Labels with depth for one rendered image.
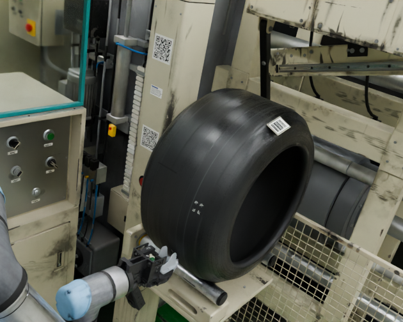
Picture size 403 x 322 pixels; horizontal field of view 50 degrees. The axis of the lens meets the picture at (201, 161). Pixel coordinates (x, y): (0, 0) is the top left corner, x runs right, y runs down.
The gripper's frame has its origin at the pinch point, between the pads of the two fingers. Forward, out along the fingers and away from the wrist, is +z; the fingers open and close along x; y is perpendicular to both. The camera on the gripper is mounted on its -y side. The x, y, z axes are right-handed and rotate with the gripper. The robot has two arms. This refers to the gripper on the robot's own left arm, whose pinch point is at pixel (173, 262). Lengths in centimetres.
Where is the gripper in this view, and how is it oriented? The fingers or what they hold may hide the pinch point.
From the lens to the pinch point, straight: 122.8
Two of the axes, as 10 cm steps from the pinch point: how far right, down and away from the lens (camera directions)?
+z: 6.1, -1.2, 7.8
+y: 2.6, -9.1, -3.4
